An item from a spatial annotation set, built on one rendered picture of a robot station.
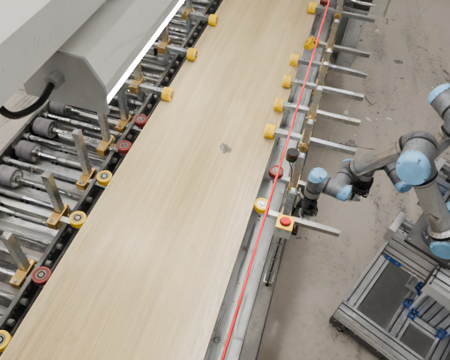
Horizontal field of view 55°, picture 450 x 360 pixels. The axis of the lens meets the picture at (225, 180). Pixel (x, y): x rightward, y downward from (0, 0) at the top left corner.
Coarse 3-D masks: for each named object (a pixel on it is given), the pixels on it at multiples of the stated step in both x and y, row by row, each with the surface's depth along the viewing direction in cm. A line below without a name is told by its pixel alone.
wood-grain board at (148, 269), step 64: (256, 0) 357; (320, 0) 366; (192, 64) 296; (256, 64) 300; (192, 128) 256; (256, 128) 260; (128, 192) 223; (192, 192) 226; (256, 192) 228; (64, 256) 198; (128, 256) 200; (192, 256) 202; (64, 320) 179; (128, 320) 181; (192, 320) 182
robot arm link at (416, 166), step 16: (416, 144) 159; (432, 144) 160; (400, 160) 159; (416, 160) 154; (432, 160) 158; (400, 176) 161; (416, 176) 157; (432, 176) 159; (416, 192) 166; (432, 192) 163; (432, 208) 167; (432, 224) 172; (448, 224) 171; (432, 240) 177; (448, 240) 172; (448, 256) 177
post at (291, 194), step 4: (292, 188) 202; (292, 192) 201; (288, 196) 204; (292, 196) 203; (288, 200) 206; (292, 200) 205; (288, 204) 208; (292, 204) 207; (284, 208) 211; (288, 208) 210; (284, 212) 214; (288, 212) 213
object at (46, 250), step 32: (192, 32) 332; (128, 96) 304; (160, 96) 302; (64, 128) 276; (128, 128) 262; (0, 160) 243; (96, 160) 265; (32, 192) 242; (96, 192) 242; (32, 224) 229; (64, 224) 216; (0, 256) 216; (32, 288) 202; (0, 320) 184
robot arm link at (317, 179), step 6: (318, 168) 192; (312, 174) 190; (318, 174) 190; (324, 174) 190; (312, 180) 191; (318, 180) 189; (324, 180) 190; (306, 186) 197; (312, 186) 194; (318, 186) 192; (312, 192) 196; (318, 192) 196
